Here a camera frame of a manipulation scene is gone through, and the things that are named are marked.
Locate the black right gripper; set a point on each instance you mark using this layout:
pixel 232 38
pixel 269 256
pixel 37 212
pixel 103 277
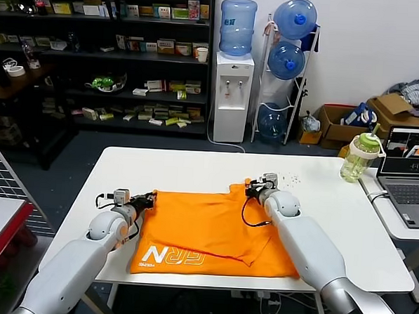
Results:
pixel 258 192

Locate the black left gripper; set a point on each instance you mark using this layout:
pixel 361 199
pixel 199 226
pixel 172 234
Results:
pixel 139 202

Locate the orange t-shirt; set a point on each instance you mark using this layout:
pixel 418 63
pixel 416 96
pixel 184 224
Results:
pixel 206 227

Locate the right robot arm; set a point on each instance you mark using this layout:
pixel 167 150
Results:
pixel 306 246

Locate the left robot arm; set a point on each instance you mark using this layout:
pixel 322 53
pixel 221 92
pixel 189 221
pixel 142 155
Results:
pixel 66 272

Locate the pile of clothes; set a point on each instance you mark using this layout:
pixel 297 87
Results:
pixel 418 92

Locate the small dark crumbs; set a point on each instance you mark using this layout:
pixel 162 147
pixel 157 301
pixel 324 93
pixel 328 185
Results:
pixel 292 178

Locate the white jug rack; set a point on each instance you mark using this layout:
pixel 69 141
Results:
pixel 254 125

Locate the small yellow cardboard box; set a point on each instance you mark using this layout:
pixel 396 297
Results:
pixel 309 137

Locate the white water dispenser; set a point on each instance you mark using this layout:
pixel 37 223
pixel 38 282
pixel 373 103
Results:
pixel 231 112

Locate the grey plastic bag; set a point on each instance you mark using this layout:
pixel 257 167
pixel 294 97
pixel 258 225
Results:
pixel 310 122

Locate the yellow carton on floor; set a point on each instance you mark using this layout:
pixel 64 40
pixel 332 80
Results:
pixel 344 152

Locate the open cardboard box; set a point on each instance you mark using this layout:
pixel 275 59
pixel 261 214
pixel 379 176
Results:
pixel 332 130

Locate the black stand by rack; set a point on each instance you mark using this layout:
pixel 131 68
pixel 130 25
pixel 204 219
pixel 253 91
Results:
pixel 298 95

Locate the green lid drinking bottle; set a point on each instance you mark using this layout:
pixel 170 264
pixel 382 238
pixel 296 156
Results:
pixel 354 164

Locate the white power strip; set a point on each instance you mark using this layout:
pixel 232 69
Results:
pixel 258 295

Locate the green white bowl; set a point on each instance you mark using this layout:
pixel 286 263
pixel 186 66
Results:
pixel 106 84

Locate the blue white bag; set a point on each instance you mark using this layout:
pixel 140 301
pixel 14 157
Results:
pixel 354 117

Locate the white side table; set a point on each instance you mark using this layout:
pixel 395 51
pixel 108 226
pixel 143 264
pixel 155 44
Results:
pixel 385 222

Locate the black shelving unit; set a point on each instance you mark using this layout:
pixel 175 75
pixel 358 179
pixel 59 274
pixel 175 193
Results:
pixel 148 58

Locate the white paper cup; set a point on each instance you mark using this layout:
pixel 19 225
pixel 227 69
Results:
pixel 201 54

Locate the grey laptop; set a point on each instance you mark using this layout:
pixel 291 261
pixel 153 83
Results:
pixel 404 195

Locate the dark blue hanging cloth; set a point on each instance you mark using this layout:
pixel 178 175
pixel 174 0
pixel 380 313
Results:
pixel 308 40

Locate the blue labelled water jug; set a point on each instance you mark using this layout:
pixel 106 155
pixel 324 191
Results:
pixel 238 26

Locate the cardboard box with flap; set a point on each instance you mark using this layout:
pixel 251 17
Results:
pixel 391 105

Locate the dark blue bottle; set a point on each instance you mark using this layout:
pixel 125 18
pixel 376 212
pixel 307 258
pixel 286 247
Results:
pixel 73 42

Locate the brown wooden desk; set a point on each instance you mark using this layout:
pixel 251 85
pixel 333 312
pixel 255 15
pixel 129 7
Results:
pixel 20 82

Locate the clear bottle pink label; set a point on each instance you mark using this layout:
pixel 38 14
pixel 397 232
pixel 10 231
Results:
pixel 31 56

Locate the white tape roll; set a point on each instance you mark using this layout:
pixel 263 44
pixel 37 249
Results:
pixel 15 71

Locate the pink box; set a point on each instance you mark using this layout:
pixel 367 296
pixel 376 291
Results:
pixel 193 9

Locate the cola bottle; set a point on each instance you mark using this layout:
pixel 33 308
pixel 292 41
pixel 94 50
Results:
pixel 40 6

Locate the shiny silver object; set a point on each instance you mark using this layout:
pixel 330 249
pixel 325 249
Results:
pixel 27 6

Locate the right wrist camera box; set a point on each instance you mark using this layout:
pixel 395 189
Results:
pixel 269 179

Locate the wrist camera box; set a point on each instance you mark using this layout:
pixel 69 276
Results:
pixel 269 179
pixel 121 197

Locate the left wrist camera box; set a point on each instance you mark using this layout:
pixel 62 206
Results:
pixel 121 197

